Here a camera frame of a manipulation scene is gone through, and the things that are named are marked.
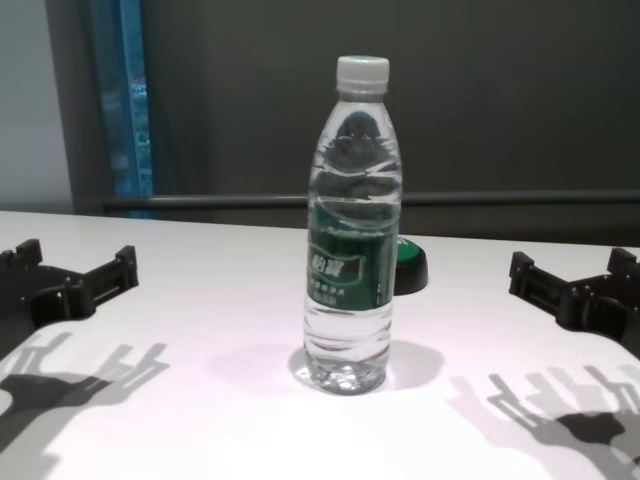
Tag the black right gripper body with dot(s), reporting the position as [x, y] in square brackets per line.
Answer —
[605, 310]

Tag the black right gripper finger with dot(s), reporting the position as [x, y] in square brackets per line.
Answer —
[625, 265]
[537, 285]

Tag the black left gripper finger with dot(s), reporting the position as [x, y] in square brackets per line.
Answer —
[25, 252]
[112, 280]

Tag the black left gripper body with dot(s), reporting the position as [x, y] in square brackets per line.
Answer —
[40, 297]

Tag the clear water bottle green label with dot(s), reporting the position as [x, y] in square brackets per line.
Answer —
[350, 250]

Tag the green YES button black base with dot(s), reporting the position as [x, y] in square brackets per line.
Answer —
[412, 270]

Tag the blue vertical window strip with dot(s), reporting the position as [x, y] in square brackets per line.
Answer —
[127, 125]

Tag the grey horizontal rail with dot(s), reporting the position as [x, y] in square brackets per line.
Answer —
[250, 201]

